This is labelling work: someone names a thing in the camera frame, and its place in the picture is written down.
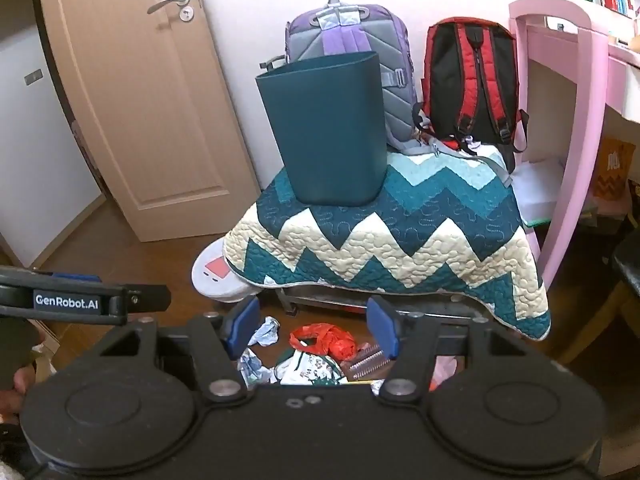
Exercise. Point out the pink desk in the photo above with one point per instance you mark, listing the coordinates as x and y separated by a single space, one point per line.
585 125

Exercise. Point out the wooden chair black seat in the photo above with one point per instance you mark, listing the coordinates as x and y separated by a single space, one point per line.
627 270

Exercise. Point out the white panel door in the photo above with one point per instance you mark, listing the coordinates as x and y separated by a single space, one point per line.
45 160

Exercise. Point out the red black backpack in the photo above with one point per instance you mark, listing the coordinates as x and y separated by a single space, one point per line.
470 80

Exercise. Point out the purple grey backpack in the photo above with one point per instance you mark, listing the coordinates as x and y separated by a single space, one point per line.
350 22

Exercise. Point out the orange paper bag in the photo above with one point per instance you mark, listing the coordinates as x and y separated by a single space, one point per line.
614 175

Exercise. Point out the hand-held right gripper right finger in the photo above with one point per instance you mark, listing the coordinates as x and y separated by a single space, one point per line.
384 329

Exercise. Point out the person's left hand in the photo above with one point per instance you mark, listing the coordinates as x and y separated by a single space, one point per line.
20 360

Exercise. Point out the white paper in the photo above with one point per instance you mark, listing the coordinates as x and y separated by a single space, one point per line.
265 332
252 367

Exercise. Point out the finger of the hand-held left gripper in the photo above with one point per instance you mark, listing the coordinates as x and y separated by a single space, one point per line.
147 297

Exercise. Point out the teal white cloth piece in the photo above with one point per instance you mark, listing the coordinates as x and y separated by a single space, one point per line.
312 370

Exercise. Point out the teal cream zigzag quilt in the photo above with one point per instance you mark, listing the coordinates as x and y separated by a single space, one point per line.
400 230

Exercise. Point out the brown hair brush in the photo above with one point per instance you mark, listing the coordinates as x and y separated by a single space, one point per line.
367 362

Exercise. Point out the beige wooden door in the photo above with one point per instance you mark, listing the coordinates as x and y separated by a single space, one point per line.
150 110

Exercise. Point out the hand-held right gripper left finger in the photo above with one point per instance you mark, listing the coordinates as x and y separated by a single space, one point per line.
241 327

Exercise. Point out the pink cloth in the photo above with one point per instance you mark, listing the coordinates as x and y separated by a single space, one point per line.
445 372

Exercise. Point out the white box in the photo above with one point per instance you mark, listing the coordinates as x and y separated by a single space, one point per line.
537 195

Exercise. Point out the red plastic bag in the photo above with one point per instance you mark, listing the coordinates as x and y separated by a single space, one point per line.
320 337

